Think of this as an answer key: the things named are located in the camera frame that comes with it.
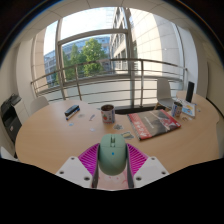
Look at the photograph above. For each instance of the small white sticker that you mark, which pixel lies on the small white sticker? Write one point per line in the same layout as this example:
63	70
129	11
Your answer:
92	129

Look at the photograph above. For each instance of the small blue sticker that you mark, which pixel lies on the small blue sticker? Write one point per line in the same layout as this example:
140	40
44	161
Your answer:
71	124

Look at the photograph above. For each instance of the black upright phone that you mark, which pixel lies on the black upright phone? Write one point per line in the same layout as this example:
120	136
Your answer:
190	91

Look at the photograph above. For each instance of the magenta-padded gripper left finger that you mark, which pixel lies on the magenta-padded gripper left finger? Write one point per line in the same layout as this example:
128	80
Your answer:
75	170

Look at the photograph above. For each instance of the strawberry print mug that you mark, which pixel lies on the strawberry print mug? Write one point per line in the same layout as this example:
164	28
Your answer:
108	115

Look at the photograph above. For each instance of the small green sticker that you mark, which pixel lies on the small green sticker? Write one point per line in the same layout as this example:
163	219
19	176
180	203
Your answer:
118	127

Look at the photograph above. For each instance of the small printed paper cup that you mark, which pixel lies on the small printed paper cup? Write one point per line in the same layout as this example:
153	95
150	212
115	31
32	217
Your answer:
176	109

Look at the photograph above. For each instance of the small narrow sticker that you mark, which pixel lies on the small narrow sticker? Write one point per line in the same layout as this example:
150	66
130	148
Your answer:
91	117

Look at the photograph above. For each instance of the pale oval sticker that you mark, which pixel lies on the pale oval sticker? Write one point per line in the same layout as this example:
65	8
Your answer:
81	115

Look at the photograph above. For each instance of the blue whiteboard marker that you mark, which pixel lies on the blue whiteboard marker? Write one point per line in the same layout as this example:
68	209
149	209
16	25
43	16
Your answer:
73	116

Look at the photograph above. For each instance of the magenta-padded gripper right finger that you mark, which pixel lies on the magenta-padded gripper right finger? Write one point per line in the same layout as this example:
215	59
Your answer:
150	170

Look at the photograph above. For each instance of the black whiteboard eraser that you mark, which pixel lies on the black whiteboard eraser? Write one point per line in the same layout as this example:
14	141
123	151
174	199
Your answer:
72	110

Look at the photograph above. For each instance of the metal balcony railing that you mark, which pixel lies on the metal balcony railing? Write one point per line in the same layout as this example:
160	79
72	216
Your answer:
141	71

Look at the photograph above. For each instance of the green and yellow sticker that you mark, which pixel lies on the green and yellow sticker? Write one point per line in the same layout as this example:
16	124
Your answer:
128	135

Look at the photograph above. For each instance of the pale green computer mouse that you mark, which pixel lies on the pale green computer mouse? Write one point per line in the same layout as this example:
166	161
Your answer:
112	155

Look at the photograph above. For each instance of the black and white office printer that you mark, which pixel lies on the black and white office printer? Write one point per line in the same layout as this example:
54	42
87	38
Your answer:
10	116

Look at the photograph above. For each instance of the colourful booklet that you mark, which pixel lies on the colourful booklet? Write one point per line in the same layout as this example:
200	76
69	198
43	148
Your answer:
189	108

